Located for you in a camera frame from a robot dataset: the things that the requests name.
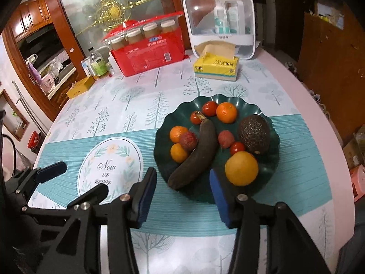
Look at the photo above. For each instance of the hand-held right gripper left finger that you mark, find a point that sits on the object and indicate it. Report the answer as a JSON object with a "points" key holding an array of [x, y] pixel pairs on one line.
{"points": [[145, 197]]}

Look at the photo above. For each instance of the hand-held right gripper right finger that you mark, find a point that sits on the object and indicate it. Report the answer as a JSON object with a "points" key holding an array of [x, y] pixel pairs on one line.
{"points": [[218, 197]]}

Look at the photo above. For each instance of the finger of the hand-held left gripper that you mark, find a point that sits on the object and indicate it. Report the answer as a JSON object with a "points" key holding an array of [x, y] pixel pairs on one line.
{"points": [[94, 194], [52, 171]]}

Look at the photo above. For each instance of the dark brown banana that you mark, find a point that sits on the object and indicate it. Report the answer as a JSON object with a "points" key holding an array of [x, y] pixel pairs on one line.
{"points": [[196, 154]]}

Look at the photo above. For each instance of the red cherry tomato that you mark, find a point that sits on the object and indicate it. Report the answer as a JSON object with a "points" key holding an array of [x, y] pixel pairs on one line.
{"points": [[237, 147]]}

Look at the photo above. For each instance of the red lychee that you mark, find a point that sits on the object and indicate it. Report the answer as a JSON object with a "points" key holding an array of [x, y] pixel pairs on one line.
{"points": [[188, 142], [227, 139]]}

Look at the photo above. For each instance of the dark green wavy plate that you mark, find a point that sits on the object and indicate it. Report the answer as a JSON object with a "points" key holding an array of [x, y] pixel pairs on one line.
{"points": [[265, 159]]}

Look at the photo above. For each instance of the small orange mandarin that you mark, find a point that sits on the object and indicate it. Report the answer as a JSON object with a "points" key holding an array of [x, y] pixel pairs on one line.
{"points": [[178, 134]]}

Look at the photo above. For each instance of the dark avocado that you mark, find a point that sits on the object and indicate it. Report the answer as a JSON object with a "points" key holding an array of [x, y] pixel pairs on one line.
{"points": [[253, 133]]}

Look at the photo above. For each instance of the small red tomato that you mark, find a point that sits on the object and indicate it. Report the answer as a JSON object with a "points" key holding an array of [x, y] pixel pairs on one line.
{"points": [[196, 117]]}

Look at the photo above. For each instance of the bright orange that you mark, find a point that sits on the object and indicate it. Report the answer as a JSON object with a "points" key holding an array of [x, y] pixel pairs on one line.
{"points": [[226, 112]]}

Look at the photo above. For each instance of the large red tomato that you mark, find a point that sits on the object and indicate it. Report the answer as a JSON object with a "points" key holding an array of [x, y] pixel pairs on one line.
{"points": [[210, 108]]}

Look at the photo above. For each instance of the red basket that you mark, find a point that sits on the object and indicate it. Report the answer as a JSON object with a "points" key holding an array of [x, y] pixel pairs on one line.
{"points": [[33, 140]]}

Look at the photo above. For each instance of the large yellow orange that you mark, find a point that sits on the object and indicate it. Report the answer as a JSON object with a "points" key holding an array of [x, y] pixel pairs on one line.
{"points": [[241, 168]]}

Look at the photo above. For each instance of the small yellow-orange mandarin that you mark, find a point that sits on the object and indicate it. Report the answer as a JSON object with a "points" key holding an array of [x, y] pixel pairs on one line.
{"points": [[178, 152]]}

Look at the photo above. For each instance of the flat yellow cardboard box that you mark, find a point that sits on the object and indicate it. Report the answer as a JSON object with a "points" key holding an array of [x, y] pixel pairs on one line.
{"points": [[79, 87]]}

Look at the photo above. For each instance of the pink kitchen appliance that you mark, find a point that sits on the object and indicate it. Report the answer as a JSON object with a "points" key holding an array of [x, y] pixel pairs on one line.
{"points": [[47, 81]]}

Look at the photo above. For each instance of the purple cloth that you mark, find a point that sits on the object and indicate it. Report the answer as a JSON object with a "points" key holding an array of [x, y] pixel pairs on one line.
{"points": [[34, 72]]}

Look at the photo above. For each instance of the white and blue carton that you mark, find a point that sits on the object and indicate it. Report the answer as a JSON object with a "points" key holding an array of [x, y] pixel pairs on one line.
{"points": [[85, 65]]}

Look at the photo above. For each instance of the clear bottle green label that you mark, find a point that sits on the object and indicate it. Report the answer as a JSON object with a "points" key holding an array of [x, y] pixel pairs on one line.
{"points": [[97, 64]]}

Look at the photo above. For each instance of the yellow tissue box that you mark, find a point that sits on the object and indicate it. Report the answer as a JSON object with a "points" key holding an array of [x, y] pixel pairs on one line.
{"points": [[216, 65]]}

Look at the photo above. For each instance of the kitchen range hood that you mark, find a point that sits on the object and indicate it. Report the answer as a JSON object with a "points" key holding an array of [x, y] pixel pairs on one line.
{"points": [[40, 38]]}

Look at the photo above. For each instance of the red plastic package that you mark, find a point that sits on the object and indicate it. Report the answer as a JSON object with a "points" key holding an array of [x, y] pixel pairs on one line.
{"points": [[148, 55]]}

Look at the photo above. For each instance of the pink plastic stool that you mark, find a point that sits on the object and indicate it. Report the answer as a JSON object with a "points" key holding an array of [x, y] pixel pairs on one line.
{"points": [[359, 181]]}

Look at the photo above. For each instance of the white-capped jar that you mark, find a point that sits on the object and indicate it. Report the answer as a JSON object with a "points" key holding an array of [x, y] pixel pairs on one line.
{"points": [[151, 30], [118, 42], [134, 36], [168, 26]]}

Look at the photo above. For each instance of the white cosmetics organizer box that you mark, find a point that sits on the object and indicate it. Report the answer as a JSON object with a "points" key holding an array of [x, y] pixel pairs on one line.
{"points": [[189, 34]]}

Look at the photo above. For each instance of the glass door gold ornament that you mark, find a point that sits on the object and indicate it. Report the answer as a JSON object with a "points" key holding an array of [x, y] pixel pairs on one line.
{"points": [[111, 8]]}

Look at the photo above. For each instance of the wooden cabinet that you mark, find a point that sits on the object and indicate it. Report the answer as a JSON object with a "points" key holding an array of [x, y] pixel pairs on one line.
{"points": [[328, 62]]}

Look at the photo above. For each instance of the teal and white bottle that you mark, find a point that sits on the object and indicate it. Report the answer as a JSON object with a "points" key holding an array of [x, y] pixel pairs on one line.
{"points": [[219, 17]]}

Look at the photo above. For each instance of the white cosmetic bottle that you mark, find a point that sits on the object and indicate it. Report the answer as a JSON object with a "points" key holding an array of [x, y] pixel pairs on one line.
{"points": [[233, 17]]}

